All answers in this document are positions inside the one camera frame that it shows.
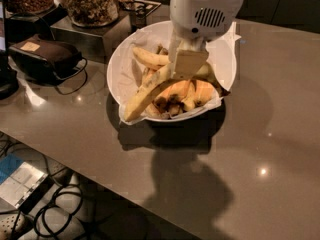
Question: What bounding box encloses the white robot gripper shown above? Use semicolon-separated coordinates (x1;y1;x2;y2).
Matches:
169;0;244;80

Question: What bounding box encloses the large front banana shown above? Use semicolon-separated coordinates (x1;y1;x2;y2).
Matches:
123;64;217;122

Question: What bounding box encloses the large banana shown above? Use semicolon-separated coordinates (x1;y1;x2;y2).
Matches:
123;64;217;122
132;47;170;70

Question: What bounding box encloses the large rear banana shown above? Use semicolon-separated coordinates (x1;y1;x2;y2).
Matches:
132;47;170;70

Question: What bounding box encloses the white bowl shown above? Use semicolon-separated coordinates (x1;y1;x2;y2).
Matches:
106;19;238;123

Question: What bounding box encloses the bunch of small bananas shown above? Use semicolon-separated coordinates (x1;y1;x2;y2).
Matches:
145;80;229;119

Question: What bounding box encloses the white paper liner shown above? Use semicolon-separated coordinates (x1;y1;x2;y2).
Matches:
114;21;242;127

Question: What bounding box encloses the steel stand block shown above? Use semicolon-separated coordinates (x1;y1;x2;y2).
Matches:
51;11;131;63

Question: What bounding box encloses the glass jar of granola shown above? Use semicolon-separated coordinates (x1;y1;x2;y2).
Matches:
62;0;119;27

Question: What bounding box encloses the black vr headset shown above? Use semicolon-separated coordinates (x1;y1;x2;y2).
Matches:
9;35;84;85

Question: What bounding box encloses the blue and white box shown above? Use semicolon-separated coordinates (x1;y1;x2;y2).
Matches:
0;154;50;213

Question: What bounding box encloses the black headset cable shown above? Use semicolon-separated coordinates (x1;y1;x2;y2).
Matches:
53;57;89;96

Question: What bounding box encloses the black cable on floor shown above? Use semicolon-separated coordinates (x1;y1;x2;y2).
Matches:
31;182;93;240

